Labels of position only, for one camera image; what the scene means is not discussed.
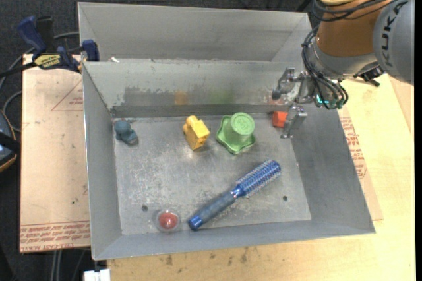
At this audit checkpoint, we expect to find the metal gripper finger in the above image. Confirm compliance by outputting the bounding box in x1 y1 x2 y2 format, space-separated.
280 104 309 139
271 67 297 101

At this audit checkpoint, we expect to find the blue round hairbrush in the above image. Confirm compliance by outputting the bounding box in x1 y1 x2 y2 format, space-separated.
187 159 282 232

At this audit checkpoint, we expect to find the yellow toy block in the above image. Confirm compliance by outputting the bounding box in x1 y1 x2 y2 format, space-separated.
182 115 211 151

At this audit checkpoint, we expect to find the red ball in clear dome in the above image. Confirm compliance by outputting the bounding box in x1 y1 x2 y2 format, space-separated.
154 208 182 234

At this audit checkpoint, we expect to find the orange-red block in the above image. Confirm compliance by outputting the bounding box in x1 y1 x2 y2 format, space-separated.
271 110 289 129

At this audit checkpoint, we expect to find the grey metal bin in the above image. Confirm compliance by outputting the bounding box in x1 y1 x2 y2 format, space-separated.
77 1 377 261

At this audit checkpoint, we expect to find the brown cardboard board red print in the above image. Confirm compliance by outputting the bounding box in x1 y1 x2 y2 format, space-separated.
19 53 385 254

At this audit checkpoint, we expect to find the green star-shaped cup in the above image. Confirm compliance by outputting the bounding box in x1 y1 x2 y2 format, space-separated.
215 111 257 156

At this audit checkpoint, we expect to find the blue-grey toy animal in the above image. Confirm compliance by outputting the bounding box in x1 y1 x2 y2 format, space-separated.
113 118 140 146

